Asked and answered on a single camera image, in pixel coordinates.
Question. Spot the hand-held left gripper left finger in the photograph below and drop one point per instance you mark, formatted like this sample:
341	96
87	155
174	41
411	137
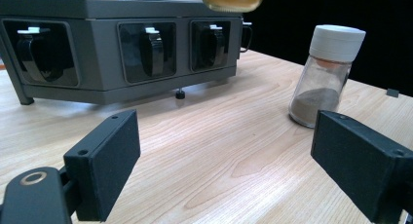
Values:
104	162

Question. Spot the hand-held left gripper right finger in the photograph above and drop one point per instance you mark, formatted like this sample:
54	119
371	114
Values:
363	165

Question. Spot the spice jar with grey-brown powder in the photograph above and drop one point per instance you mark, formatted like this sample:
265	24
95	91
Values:
324	81

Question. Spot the spice jar with orange powder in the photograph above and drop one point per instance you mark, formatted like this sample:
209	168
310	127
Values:
232	0

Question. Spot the grey tape piece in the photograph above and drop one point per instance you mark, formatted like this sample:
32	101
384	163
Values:
393	93

